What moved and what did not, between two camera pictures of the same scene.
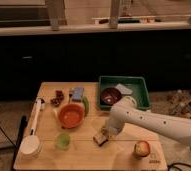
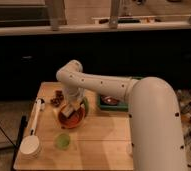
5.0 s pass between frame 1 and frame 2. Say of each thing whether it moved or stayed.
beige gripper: moved
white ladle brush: stayed
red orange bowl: stayed
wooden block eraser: moved
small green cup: stayed
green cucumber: stayed
